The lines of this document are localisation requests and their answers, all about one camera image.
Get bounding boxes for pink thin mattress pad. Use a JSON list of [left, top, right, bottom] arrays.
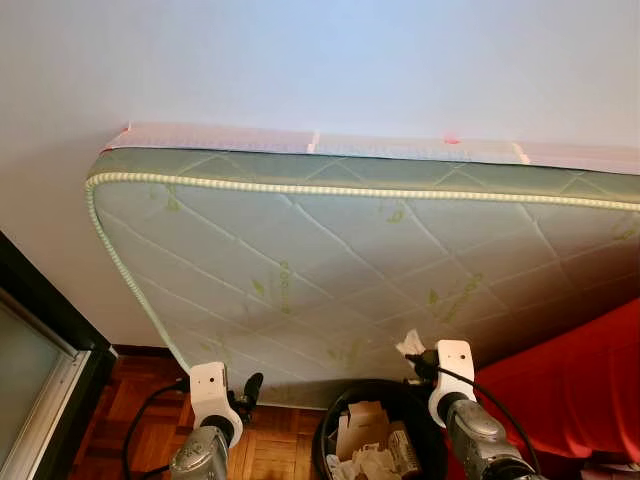
[[104, 121, 640, 177]]

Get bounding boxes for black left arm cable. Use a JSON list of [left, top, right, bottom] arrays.
[[121, 377, 192, 480]]

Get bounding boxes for red cushion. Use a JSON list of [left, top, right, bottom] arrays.
[[468, 297, 640, 468]]

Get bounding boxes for black trash bin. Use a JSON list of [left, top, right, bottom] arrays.
[[312, 377, 457, 480]]

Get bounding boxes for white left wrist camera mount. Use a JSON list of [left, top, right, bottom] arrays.
[[187, 361, 245, 447]]

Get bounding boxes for brown cardboard box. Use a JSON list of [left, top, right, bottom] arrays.
[[334, 399, 394, 462]]

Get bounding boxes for white tissue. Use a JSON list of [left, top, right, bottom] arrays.
[[395, 329, 428, 359]]

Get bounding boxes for crumpled white paper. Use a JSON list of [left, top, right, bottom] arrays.
[[327, 447, 402, 480]]

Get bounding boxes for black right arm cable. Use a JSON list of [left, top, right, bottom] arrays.
[[434, 364, 542, 473]]

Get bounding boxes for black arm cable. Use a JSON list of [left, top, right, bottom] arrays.
[[434, 364, 542, 473], [121, 377, 192, 480]]

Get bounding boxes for printed snack packet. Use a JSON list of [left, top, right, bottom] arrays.
[[385, 429, 422, 477]]

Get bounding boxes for black framed glass door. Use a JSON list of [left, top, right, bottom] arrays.
[[0, 231, 120, 480]]

